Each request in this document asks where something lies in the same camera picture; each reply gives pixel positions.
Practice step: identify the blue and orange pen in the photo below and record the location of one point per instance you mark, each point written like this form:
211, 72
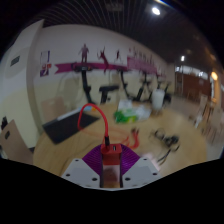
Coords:
94, 107

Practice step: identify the white box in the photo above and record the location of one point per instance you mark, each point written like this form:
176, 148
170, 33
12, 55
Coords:
125, 104

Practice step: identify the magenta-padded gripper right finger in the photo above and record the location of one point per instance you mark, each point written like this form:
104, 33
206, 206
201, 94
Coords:
143, 171

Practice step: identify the round wooden coaster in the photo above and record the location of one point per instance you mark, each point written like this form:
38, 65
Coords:
156, 112

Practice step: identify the green wipes pack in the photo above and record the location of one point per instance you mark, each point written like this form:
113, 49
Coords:
126, 116

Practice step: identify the wall posters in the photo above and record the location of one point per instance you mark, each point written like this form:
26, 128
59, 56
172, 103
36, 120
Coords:
45, 63

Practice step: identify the white flat strip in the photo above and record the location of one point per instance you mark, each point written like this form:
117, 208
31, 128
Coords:
70, 114

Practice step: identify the black rack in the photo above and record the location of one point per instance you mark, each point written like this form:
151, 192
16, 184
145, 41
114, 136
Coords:
4, 122

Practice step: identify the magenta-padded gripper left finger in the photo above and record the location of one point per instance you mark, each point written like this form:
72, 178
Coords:
75, 171

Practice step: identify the ceiling lights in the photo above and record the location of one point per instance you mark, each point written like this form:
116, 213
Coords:
156, 11

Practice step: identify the grey wall vent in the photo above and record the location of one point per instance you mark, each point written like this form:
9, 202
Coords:
15, 60

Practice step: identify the red charger block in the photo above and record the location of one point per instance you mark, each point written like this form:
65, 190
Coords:
111, 155

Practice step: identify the black mouse pad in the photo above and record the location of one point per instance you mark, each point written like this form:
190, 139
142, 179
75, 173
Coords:
66, 128

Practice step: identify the white cup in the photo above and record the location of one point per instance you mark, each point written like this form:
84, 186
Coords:
158, 99

